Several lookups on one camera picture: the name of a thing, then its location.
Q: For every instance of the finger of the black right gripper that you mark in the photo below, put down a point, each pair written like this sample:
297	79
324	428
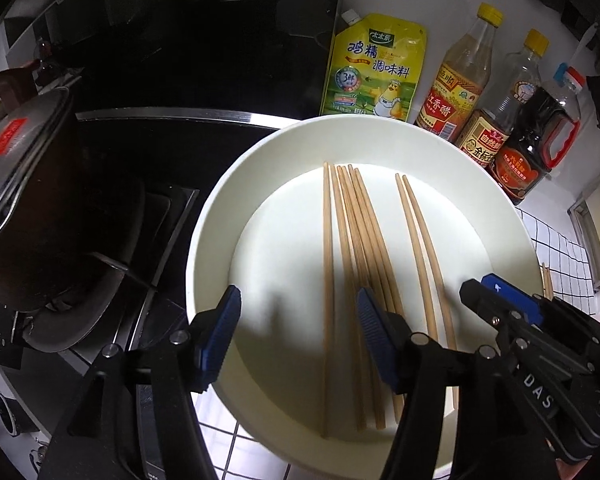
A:
416	367

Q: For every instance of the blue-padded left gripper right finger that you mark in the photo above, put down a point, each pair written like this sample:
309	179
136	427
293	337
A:
526	304

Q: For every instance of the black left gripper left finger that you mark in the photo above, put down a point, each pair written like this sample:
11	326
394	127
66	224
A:
205	344

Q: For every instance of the white black grid cloth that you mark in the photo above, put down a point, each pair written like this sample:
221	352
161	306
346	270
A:
237	453

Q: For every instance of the white round bowl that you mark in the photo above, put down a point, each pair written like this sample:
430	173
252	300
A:
301	220

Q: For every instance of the soy sauce bottle yellow cap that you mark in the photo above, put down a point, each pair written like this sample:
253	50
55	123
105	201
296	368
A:
492	121

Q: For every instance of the dark pot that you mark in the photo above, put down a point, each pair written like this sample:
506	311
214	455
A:
79	212

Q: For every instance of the dark soy sauce jug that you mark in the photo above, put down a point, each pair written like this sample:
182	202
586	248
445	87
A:
543	133

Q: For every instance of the vinegar bottle yellow cap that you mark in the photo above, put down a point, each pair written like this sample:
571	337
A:
461	78

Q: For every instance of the yellow seasoning pouch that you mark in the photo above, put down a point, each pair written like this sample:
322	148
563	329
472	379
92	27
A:
375	66

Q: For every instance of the black gas stove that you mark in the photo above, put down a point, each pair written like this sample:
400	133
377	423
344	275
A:
117	118

